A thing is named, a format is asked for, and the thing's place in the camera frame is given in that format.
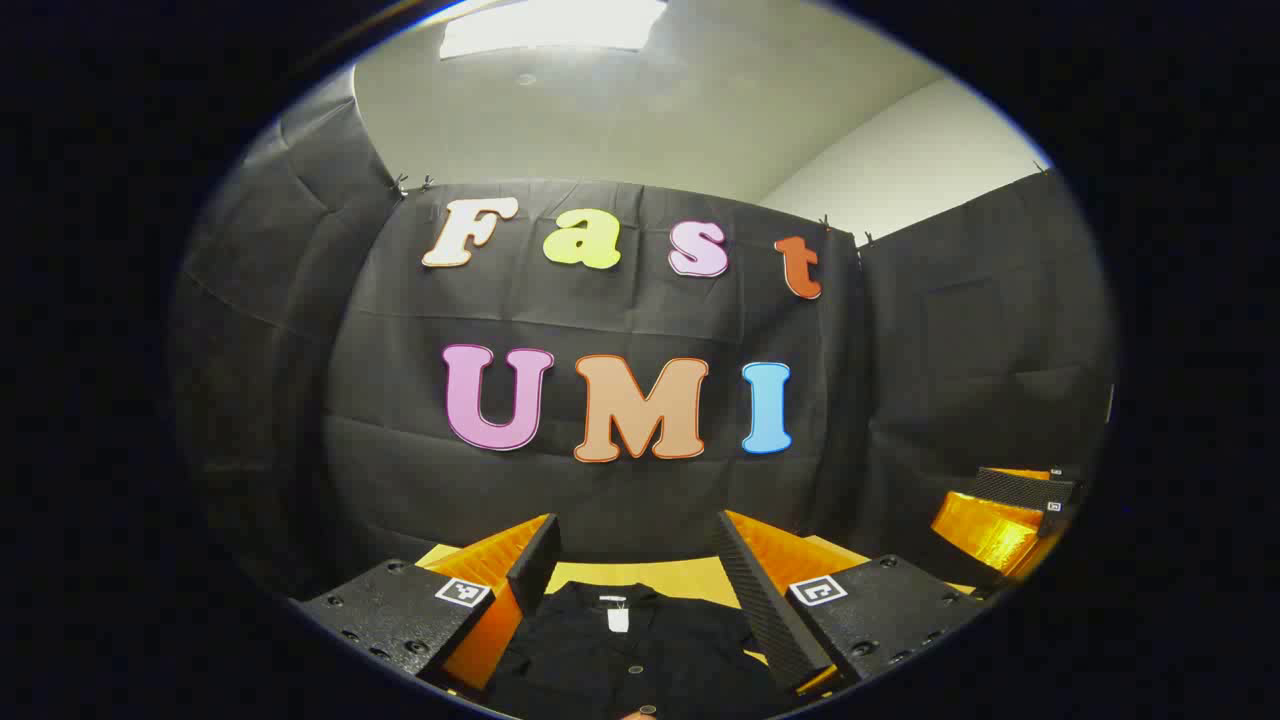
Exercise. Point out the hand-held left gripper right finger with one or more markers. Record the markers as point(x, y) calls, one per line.
point(765, 600)

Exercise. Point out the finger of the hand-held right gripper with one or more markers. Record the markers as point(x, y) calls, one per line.
point(985, 530)
point(1020, 488)

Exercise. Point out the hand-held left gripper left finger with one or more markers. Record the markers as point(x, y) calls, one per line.
point(535, 560)

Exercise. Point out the black backdrop cloth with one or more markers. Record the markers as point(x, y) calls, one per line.
point(600, 310)

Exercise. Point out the ceiling light panel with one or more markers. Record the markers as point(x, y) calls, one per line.
point(560, 25)

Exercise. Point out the black button shirt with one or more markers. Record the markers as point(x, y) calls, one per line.
point(640, 650)

